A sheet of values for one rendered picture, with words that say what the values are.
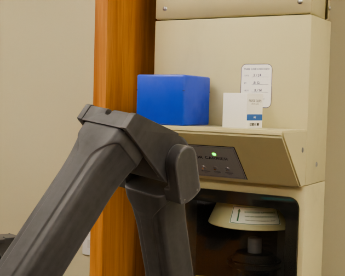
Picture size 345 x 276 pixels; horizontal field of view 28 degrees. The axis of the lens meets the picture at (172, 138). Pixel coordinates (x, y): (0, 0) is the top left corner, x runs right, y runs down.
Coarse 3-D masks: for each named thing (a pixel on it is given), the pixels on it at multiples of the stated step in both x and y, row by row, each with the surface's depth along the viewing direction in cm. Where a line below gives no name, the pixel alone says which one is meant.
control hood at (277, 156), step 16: (176, 128) 120; (192, 128) 118; (208, 128) 117; (224, 128) 116; (240, 128) 116; (256, 128) 118; (272, 128) 121; (192, 144) 121; (208, 144) 119; (224, 144) 118; (240, 144) 116; (256, 144) 114; (272, 144) 113; (288, 144) 112; (304, 144) 119; (240, 160) 119; (256, 160) 118; (272, 160) 116; (288, 160) 114; (304, 160) 120; (208, 176) 127; (256, 176) 121; (272, 176) 119; (288, 176) 117; (304, 176) 120
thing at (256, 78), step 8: (248, 64) 125; (256, 64) 124; (264, 64) 124; (272, 64) 123; (248, 72) 125; (256, 72) 125; (264, 72) 124; (272, 72) 123; (240, 80) 126; (248, 80) 125; (256, 80) 125; (264, 80) 124; (240, 88) 126; (248, 88) 125; (256, 88) 125; (264, 88) 124; (264, 96) 124; (264, 104) 124
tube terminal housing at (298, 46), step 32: (160, 32) 135; (192, 32) 131; (224, 32) 128; (256, 32) 124; (288, 32) 121; (320, 32) 124; (160, 64) 135; (192, 64) 131; (224, 64) 128; (288, 64) 121; (320, 64) 124; (288, 96) 122; (320, 96) 125; (288, 128) 122; (320, 128) 126; (320, 160) 127; (256, 192) 125; (288, 192) 122; (320, 192) 128; (320, 224) 129; (320, 256) 130
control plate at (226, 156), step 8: (200, 152) 122; (208, 152) 121; (216, 152) 120; (224, 152) 119; (232, 152) 118; (200, 160) 124; (208, 160) 123; (216, 160) 122; (224, 160) 121; (232, 160) 120; (200, 168) 126; (208, 168) 125; (224, 168) 123; (232, 168) 122; (240, 168) 121; (216, 176) 126; (224, 176) 125; (232, 176) 124; (240, 176) 123
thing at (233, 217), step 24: (216, 192) 128; (240, 192) 126; (192, 216) 131; (216, 216) 128; (240, 216) 126; (264, 216) 123; (288, 216) 121; (192, 240) 131; (216, 240) 128; (240, 240) 126; (264, 240) 123; (288, 240) 121; (192, 264) 131; (216, 264) 129; (240, 264) 126; (264, 264) 124; (288, 264) 121
